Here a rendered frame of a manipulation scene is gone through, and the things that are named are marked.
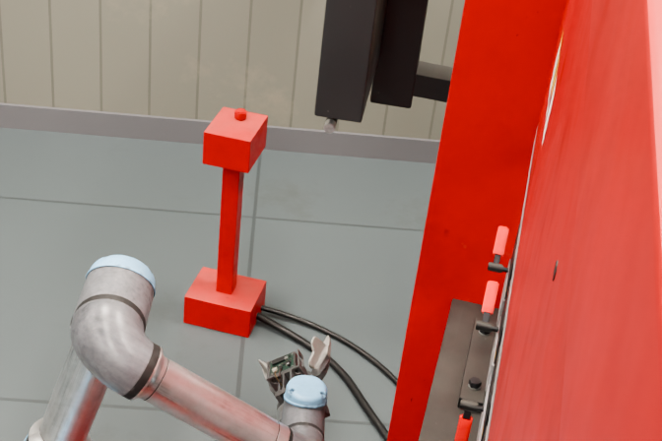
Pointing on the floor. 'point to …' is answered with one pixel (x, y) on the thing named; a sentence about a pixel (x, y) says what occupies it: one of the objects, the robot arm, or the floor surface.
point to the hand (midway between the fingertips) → (297, 350)
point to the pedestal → (229, 228)
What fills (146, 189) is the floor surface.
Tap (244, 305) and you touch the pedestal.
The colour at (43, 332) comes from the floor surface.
